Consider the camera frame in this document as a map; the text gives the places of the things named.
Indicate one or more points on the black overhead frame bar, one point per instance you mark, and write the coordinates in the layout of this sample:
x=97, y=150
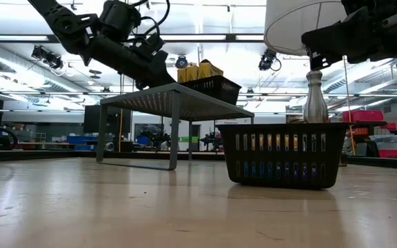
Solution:
x=231, y=38

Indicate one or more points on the black ceiling-mounted camera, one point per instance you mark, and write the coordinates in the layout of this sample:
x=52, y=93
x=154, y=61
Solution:
x=267, y=60
x=47, y=56

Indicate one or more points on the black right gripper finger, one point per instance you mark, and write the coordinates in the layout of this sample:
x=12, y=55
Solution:
x=343, y=41
x=320, y=63

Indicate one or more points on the dark monitor screen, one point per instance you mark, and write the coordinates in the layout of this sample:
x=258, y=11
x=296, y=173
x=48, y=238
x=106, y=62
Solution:
x=115, y=118

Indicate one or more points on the grey perforated metal shelf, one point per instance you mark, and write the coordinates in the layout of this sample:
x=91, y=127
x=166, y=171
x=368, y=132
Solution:
x=184, y=103

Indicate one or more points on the red storage bin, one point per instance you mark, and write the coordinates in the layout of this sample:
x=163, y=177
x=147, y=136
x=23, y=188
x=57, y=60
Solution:
x=362, y=116
x=389, y=153

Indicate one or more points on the black slotted plastic basket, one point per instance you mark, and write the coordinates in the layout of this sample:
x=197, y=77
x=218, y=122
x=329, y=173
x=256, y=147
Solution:
x=281, y=128
x=215, y=89

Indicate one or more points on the black background robot arm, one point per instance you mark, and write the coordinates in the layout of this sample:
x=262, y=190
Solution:
x=155, y=137
x=212, y=140

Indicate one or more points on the blue storage bin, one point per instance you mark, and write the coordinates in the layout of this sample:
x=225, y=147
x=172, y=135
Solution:
x=81, y=139

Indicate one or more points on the dark side table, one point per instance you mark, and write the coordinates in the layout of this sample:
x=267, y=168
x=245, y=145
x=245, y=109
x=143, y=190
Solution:
x=357, y=124

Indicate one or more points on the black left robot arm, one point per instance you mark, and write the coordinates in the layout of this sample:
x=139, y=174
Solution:
x=115, y=51

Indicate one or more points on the silver table lamp white shade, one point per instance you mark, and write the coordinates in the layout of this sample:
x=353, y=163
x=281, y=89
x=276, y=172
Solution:
x=288, y=27

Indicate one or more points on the black ceiling camera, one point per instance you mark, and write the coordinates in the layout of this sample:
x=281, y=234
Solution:
x=181, y=62

